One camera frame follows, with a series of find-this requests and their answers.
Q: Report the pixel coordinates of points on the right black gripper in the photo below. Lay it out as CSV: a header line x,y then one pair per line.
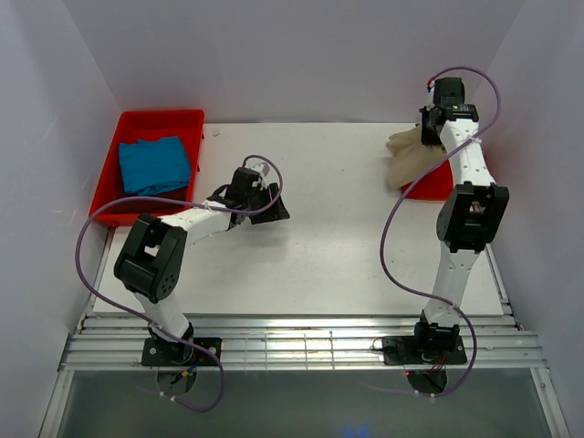
x,y
426,137

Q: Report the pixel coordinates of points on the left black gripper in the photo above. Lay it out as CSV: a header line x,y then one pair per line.
x,y
276,210

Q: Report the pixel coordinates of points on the beige t shirt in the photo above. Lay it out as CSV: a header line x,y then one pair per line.
x,y
410,158

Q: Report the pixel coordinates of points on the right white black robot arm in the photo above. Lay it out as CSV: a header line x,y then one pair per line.
x,y
468,220

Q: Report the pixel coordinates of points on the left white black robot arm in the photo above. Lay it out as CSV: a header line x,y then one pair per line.
x,y
150,261

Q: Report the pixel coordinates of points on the red folded t shirt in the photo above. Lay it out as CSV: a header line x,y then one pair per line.
x,y
437,183

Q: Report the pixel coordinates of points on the red plastic bin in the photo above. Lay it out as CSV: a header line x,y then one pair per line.
x,y
147,125

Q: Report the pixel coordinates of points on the blue folded t shirt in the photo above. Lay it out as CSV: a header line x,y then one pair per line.
x,y
150,168

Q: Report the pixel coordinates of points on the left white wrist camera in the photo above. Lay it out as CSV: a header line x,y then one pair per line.
x,y
263,169

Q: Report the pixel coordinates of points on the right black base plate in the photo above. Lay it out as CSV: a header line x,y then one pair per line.
x,y
403,350

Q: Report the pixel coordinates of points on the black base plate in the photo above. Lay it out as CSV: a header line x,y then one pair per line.
x,y
403,350
158,353

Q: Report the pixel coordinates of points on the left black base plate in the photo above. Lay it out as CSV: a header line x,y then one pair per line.
x,y
158,353

